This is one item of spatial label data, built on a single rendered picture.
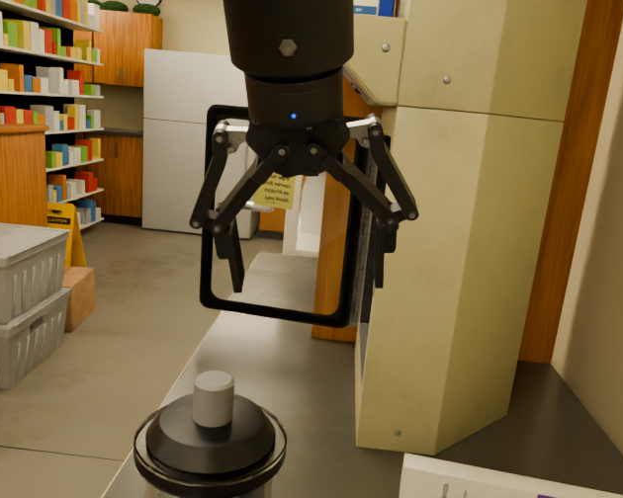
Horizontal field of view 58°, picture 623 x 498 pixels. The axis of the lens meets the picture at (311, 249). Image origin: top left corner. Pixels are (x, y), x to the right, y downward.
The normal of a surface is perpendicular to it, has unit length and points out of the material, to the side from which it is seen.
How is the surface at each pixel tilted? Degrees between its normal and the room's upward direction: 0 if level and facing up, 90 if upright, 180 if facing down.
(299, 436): 0
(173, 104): 90
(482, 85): 90
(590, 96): 90
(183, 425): 0
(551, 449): 0
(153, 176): 90
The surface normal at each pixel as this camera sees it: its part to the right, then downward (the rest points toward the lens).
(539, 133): 0.65, 0.24
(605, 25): -0.07, 0.24
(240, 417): 0.09, -0.97
